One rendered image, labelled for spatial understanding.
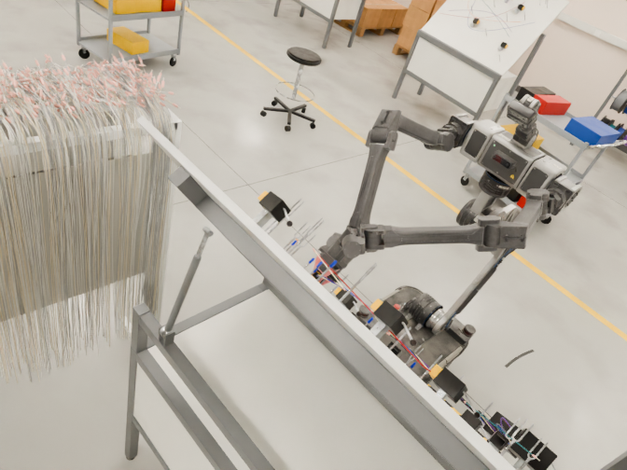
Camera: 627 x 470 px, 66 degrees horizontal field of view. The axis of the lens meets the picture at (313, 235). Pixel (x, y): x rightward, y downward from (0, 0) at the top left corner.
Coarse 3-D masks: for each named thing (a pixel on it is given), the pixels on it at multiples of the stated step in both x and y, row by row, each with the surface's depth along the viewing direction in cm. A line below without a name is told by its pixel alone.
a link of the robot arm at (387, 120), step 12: (384, 120) 175; (396, 120) 173; (408, 120) 181; (372, 132) 176; (384, 132) 172; (408, 132) 184; (420, 132) 188; (432, 132) 194; (432, 144) 196; (444, 144) 197
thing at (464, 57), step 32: (448, 0) 569; (480, 0) 552; (512, 0) 537; (544, 0) 522; (448, 32) 557; (480, 32) 541; (512, 32) 526; (416, 64) 585; (448, 64) 555; (480, 64) 526; (512, 64) 517; (448, 96) 564; (480, 96) 538
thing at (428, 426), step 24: (192, 192) 110; (216, 216) 111; (240, 240) 107; (264, 264) 103; (288, 288) 100; (312, 312) 97; (336, 336) 94; (360, 360) 91; (384, 384) 88; (408, 408) 86; (432, 432) 83; (456, 456) 81
